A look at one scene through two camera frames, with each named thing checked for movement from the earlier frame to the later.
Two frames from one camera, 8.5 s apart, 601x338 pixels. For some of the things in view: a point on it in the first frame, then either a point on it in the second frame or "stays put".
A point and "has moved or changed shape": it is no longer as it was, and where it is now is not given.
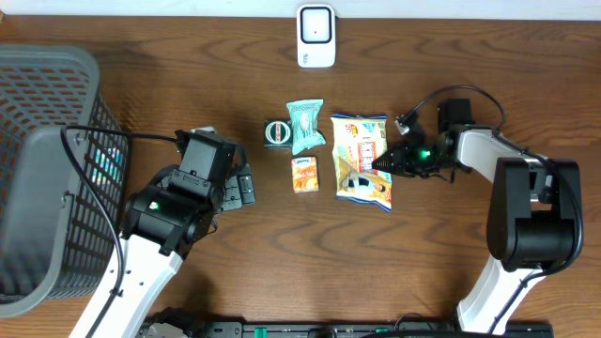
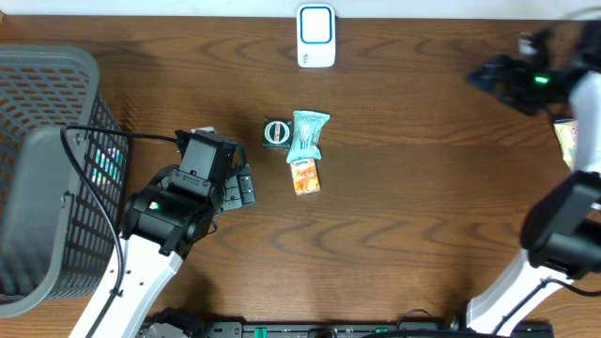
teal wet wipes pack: (304, 127) has moved or changed shape
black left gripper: (242, 189) stays put
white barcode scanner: (315, 36) stays put
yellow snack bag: (358, 141) -> (567, 132)
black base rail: (370, 330) stays put
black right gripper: (402, 163) -> (508, 82)
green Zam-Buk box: (278, 134) stays put
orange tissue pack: (304, 175) stays put
